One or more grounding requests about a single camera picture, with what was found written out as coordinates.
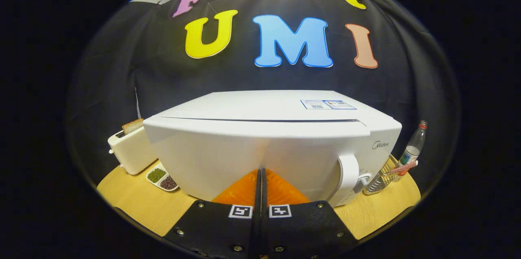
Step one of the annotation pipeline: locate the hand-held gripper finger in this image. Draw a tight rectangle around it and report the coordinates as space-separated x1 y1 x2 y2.
163 168 261 259
260 168 359 259

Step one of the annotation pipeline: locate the white toaster oven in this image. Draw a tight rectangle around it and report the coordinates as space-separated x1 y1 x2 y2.
142 90 403 209

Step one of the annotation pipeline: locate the cream bread toaster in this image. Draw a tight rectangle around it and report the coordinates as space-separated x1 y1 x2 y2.
107 125 159 176

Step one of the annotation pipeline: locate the dark red beans pile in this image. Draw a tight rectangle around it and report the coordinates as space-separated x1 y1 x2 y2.
160 176 178 191

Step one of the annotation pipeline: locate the green beans pile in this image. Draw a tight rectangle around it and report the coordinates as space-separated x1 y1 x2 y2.
147 168 166 183

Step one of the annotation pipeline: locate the white divided dish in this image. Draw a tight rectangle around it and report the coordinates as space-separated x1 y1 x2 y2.
146 162 180 192

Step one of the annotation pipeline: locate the red checkered straw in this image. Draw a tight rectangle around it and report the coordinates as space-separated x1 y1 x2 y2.
389 160 419 175

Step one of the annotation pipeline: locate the toasted bread slice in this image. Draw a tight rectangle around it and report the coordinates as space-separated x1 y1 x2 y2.
122 118 144 136

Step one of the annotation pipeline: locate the clear plastic water bottle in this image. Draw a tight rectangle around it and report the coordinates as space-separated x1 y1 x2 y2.
394 120 428 182

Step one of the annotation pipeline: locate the metal wire basket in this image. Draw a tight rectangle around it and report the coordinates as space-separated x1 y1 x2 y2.
363 154 401 196

